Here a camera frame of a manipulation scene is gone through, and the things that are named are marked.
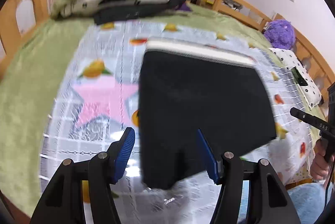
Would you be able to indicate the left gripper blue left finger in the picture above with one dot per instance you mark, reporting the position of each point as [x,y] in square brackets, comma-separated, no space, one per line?
[62,200]

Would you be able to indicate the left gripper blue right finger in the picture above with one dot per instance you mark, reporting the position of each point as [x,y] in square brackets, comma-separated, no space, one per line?
[268,200]

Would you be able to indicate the black pants with white stripe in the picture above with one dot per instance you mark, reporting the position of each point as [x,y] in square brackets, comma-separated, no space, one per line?
[187,89]

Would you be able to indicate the person right hand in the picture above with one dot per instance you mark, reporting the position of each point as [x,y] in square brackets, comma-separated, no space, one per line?
[320,167]

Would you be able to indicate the white floral pillow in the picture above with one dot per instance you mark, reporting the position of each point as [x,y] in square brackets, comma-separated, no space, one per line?
[308,87]

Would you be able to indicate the purple plush toy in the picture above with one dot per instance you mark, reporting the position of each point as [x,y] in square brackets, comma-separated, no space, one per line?
[281,34]

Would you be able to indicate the fruit print plastic tablecloth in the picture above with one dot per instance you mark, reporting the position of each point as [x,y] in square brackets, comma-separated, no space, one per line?
[98,99]

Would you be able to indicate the green bed sheet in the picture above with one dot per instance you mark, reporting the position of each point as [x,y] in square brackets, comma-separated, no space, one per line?
[28,92]

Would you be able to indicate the purple white cushion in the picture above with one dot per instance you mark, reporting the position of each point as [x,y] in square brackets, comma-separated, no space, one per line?
[184,7]

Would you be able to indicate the black jacket on bed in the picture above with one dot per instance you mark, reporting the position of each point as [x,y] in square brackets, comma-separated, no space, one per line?
[139,9]

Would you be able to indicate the wooden bed frame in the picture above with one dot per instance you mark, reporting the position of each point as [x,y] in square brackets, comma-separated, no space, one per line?
[319,70]

